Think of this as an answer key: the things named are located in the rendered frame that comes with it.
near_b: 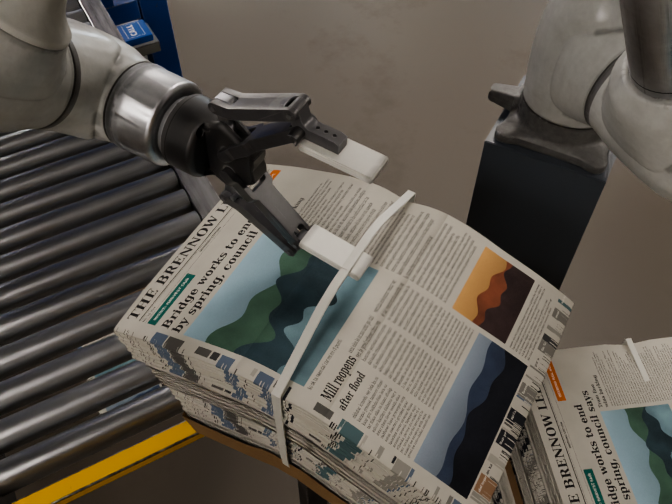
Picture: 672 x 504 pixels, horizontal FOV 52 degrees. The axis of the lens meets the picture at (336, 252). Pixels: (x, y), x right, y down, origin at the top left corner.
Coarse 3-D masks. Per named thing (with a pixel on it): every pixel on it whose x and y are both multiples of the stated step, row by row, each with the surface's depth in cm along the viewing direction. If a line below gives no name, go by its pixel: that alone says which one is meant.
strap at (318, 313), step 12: (408, 192) 78; (396, 204) 75; (384, 216) 72; (372, 228) 70; (360, 240) 69; (360, 252) 68; (348, 264) 67; (336, 276) 66; (336, 288) 66; (324, 300) 65; (324, 312) 65; (312, 324) 65; (300, 348) 64; (288, 360) 64; (288, 372) 64; (276, 384) 64
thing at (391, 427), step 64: (448, 256) 74; (384, 320) 69; (448, 320) 71; (512, 320) 73; (384, 384) 65; (448, 384) 68; (512, 384) 70; (320, 448) 69; (384, 448) 63; (448, 448) 65; (512, 448) 67
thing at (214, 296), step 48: (288, 192) 82; (336, 192) 80; (192, 240) 81; (240, 240) 78; (192, 288) 75; (240, 288) 73; (288, 288) 71; (144, 336) 72; (192, 336) 70; (240, 336) 68; (192, 384) 76; (240, 432) 80
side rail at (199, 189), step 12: (84, 0) 175; (96, 0) 175; (96, 12) 171; (96, 24) 168; (108, 24) 168; (120, 36) 165; (180, 180) 135; (192, 180) 135; (204, 180) 135; (192, 192) 133; (204, 192) 133; (192, 204) 132; (204, 204) 131; (204, 216) 129
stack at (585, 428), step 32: (576, 352) 107; (608, 352) 107; (640, 352) 108; (544, 384) 104; (576, 384) 104; (608, 384) 104; (640, 384) 104; (544, 416) 101; (576, 416) 101; (608, 416) 101; (640, 416) 101; (544, 448) 98; (576, 448) 98; (608, 448) 98; (640, 448) 98; (544, 480) 100; (576, 480) 95; (608, 480) 95; (640, 480) 95
